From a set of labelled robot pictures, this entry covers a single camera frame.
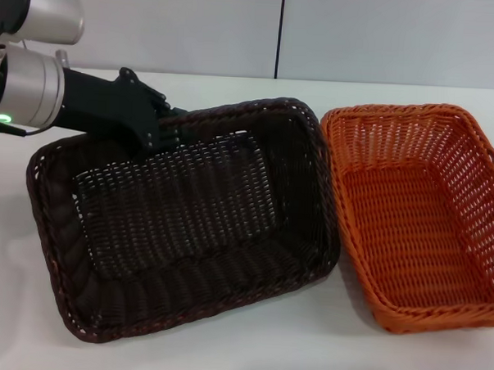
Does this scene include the dark brown woven basket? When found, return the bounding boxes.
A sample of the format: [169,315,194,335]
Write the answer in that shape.
[18,85,349,354]

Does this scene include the orange woven basket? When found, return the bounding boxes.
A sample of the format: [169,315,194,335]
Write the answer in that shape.
[310,97,494,339]

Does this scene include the black vertical wall strip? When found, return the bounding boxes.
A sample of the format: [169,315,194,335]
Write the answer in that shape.
[272,0,287,79]

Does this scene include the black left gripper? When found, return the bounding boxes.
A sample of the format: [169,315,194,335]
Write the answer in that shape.
[51,64,193,164]

